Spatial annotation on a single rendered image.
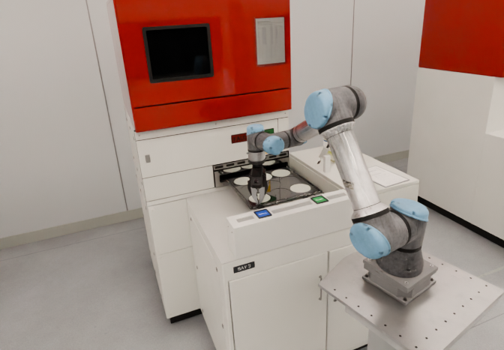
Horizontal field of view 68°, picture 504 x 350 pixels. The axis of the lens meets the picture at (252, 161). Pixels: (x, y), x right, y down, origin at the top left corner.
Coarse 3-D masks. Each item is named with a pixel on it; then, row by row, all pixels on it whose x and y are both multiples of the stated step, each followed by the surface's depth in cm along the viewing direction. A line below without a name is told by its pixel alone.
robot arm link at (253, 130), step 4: (252, 124) 160; (256, 124) 159; (260, 124) 159; (248, 128) 156; (252, 128) 156; (256, 128) 155; (260, 128) 156; (248, 132) 157; (252, 132) 156; (256, 132) 155; (260, 132) 162; (248, 136) 158; (252, 136) 156; (248, 140) 158; (252, 140) 156; (248, 144) 159; (252, 144) 157; (248, 148) 160; (252, 148) 158; (256, 148) 158; (252, 152) 159; (256, 152) 159
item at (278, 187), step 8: (280, 168) 208; (240, 176) 201; (248, 176) 200; (272, 176) 198; (288, 176) 197; (296, 176) 197; (232, 184) 192; (272, 184) 189; (280, 184) 188; (288, 184) 188; (240, 192) 183; (248, 192) 182; (272, 192) 181; (280, 192) 180; (288, 192) 180; (304, 192) 179; (248, 200) 174; (272, 200) 173
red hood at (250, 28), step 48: (144, 0) 156; (192, 0) 163; (240, 0) 171; (288, 0) 179; (144, 48) 162; (192, 48) 170; (240, 48) 178; (288, 48) 187; (144, 96) 169; (192, 96) 177; (240, 96) 186; (288, 96) 196
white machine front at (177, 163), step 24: (240, 120) 195; (264, 120) 200; (288, 120) 206; (144, 144) 180; (168, 144) 185; (192, 144) 190; (216, 144) 194; (240, 144) 200; (144, 168) 184; (168, 168) 189; (192, 168) 194; (168, 192) 193; (192, 192) 198
